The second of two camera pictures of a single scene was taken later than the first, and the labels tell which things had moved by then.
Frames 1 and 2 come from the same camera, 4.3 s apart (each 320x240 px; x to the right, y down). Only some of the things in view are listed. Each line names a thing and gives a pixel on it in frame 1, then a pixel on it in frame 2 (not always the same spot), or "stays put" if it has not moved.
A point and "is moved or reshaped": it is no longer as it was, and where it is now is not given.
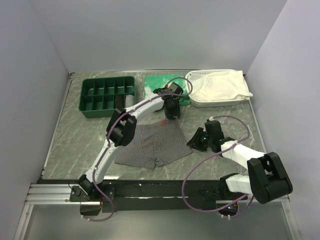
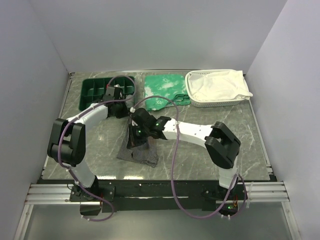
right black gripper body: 210,140 to 138,135
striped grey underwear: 155,144 is moved or reshaped
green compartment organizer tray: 99,97 stays put
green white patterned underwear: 155,81 stays put
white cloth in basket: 225,85 stays put
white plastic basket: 197,103 stays put
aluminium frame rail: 50,194 stays put
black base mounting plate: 139,195 stays put
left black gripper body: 174,110 to 122,110
